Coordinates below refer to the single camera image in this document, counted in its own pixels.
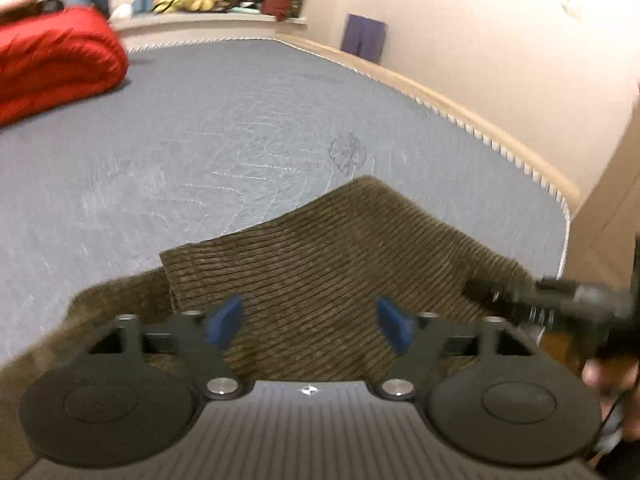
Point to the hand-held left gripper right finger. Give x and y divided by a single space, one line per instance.
397 325

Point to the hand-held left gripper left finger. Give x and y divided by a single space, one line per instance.
225 321

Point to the wooden bed frame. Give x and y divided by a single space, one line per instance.
440 97

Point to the white window sill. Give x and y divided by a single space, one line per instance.
210 25

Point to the red folded blanket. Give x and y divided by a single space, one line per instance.
55 60

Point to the person's right hand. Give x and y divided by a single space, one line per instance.
607 375

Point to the purple wall pad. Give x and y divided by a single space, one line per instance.
365 39

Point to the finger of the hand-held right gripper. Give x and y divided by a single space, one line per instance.
500 296

